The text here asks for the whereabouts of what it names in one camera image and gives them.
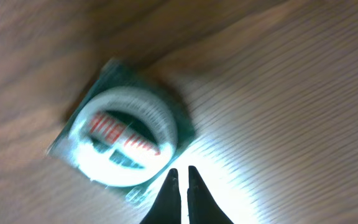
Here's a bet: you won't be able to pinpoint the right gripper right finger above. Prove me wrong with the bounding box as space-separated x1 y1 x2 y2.
187 166 233 224

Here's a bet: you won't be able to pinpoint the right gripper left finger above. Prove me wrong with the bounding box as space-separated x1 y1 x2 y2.
140 168 181 224

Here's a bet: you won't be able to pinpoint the dark green round-logo packet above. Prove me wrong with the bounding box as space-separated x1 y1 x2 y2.
48 60 196 204

